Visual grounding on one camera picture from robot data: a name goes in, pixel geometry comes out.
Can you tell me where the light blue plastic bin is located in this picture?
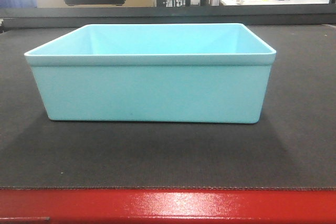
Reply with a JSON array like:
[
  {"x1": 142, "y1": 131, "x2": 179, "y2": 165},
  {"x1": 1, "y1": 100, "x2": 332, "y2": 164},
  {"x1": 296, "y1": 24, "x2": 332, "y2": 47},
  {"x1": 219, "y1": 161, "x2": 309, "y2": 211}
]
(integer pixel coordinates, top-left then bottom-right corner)
[{"x1": 25, "y1": 23, "x2": 276, "y2": 123}]

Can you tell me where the dark conveyor belt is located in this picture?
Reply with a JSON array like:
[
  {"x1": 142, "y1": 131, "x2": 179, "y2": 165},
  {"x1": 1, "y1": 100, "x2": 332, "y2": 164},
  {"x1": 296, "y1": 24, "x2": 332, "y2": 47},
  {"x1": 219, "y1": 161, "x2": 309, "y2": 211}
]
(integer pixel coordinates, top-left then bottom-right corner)
[{"x1": 1, "y1": 25, "x2": 335, "y2": 189}]

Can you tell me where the white background table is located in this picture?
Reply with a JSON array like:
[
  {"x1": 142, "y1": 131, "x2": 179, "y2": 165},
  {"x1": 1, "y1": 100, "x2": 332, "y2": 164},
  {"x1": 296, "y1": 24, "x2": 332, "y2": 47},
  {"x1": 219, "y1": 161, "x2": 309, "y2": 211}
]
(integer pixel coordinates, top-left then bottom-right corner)
[{"x1": 220, "y1": 0, "x2": 329, "y2": 6}]

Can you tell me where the dark conveyor far side rail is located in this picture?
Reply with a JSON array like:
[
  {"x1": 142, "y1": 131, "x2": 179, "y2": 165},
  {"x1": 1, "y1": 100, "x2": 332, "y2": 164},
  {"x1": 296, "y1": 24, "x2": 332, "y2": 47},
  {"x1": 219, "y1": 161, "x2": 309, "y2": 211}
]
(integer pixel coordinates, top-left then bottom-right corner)
[{"x1": 1, "y1": 4, "x2": 335, "y2": 28}]

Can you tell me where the red conveyor frame edge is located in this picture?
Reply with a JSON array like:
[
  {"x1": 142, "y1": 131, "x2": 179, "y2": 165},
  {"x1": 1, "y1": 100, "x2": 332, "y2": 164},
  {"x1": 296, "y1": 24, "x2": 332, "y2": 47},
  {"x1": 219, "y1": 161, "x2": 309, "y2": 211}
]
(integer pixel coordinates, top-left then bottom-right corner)
[{"x1": 1, "y1": 189, "x2": 335, "y2": 223}]

